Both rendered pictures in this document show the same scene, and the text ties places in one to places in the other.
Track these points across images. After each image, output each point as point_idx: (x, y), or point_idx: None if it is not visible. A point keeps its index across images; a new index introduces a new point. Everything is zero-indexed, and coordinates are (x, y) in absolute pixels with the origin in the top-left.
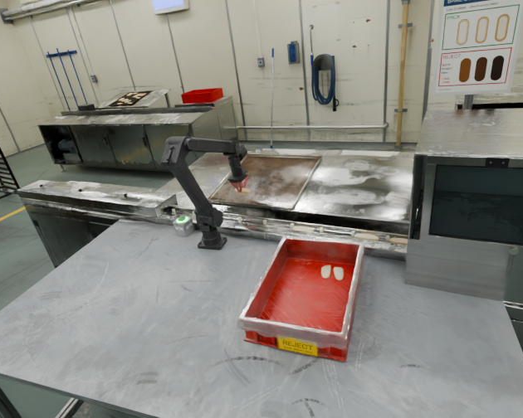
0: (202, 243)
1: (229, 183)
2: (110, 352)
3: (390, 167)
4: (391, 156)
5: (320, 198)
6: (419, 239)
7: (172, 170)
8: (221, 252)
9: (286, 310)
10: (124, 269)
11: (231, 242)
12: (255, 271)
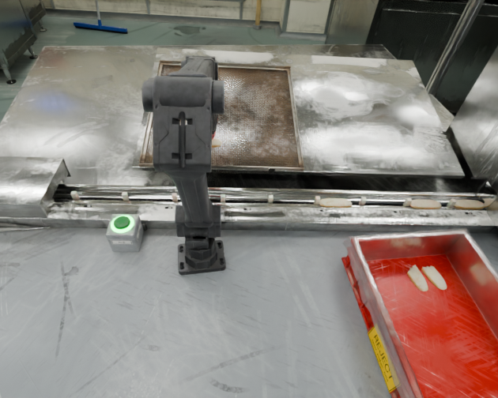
0: (186, 264)
1: None
2: None
3: (390, 85)
4: (380, 66)
5: (330, 144)
6: None
7: (179, 176)
8: (231, 275)
9: (428, 378)
10: (48, 381)
11: (232, 248)
12: (318, 305)
